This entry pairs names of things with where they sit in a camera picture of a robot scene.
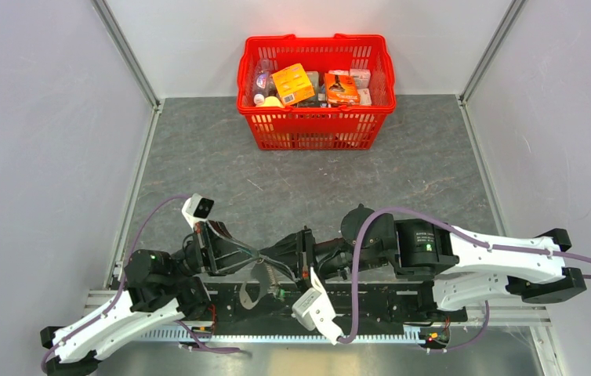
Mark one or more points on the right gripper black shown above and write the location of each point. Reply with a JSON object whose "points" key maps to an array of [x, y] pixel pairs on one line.
{"points": [[295, 253]]}

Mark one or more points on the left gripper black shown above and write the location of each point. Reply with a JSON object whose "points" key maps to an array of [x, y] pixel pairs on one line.
{"points": [[220, 253]]}

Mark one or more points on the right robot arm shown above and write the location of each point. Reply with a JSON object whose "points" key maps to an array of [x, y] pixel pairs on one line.
{"points": [[453, 266]]}

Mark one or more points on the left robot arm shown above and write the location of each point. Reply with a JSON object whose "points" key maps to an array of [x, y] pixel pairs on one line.
{"points": [[156, 288]]}

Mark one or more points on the red shopping basket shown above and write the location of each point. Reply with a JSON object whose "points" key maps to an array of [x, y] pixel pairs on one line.
{"points": [[318, 128]]}

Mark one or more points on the yellow round item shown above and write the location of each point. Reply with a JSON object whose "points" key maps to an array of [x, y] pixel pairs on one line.
{"points": [[272, 101]]}

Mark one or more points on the clear plastic bottle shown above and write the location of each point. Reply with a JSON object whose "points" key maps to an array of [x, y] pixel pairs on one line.
{"points": [[262, 82]]}

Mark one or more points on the orange box left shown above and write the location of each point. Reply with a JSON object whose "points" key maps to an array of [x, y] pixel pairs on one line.
{"points": [[293, 84]]}

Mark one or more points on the orange black package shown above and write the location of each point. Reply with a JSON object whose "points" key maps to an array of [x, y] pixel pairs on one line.
{"points": [[341, 90]]}

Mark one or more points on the white pink box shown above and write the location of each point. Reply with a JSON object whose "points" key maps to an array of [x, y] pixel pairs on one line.
{"points": [[361, 77]]}

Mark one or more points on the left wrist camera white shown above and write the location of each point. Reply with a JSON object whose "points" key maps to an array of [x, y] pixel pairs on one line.
{"points": [[197, 209]]}

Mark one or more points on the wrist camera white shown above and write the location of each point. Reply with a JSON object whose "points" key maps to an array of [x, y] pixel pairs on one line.
{"points": [[197, 209], [314, 310]]}

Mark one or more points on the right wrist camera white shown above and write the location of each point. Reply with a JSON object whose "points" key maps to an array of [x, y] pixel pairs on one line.
{"points": [[314, 310]]}

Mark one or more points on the black base frame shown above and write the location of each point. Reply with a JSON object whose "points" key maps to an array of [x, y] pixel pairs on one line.
{"points": [[383, 308]]}

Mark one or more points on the white slotted cable duct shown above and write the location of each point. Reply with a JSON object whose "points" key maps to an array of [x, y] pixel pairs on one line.
{"points": [[409, 335]]}

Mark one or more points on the left aluminium corner post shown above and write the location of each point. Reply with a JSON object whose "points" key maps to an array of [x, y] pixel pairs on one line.
{"points": [[121, 42]]}

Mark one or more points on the aluminium corner post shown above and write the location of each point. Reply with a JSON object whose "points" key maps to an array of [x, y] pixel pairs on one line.
{"points": [[121, 42], [501, 32]]}

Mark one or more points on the right aluminium corner post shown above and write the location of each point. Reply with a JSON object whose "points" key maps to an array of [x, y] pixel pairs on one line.
{"points": [[501, 32]]}

